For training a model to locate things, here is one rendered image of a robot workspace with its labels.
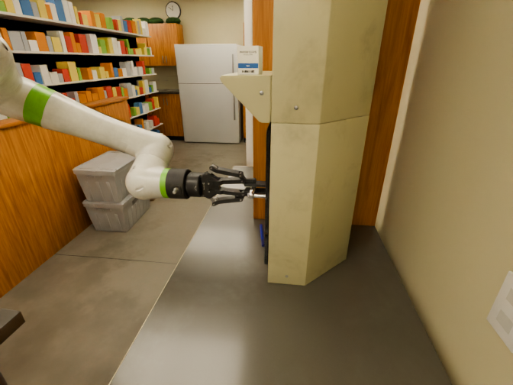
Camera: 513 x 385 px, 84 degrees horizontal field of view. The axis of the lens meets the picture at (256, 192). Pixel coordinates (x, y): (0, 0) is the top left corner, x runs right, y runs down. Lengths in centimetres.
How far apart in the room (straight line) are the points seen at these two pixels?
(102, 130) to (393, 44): 92
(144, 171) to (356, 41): 64
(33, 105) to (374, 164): 108
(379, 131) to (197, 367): 89
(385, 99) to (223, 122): 489
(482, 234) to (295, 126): 43
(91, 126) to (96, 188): 204
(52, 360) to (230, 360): 159
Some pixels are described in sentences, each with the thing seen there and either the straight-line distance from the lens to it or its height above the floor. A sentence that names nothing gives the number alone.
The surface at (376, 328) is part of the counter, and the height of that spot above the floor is 94.
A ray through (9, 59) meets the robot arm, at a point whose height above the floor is 154.
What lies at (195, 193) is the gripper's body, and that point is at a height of 119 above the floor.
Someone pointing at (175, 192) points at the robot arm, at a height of 120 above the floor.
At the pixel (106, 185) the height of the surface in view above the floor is 51.
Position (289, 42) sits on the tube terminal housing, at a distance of 66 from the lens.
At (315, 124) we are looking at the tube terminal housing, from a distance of 67.
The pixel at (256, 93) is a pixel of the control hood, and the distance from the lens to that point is 66.
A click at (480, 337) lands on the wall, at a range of 76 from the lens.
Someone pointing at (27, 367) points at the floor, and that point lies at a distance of 224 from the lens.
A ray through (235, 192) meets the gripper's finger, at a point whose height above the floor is 119.
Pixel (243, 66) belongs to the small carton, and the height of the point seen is 153.
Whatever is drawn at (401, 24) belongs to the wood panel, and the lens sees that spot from 108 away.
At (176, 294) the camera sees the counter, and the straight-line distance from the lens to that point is 89.
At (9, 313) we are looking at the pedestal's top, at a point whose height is 94.
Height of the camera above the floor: 154
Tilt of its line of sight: 25 degrees down
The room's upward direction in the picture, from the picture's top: straight up
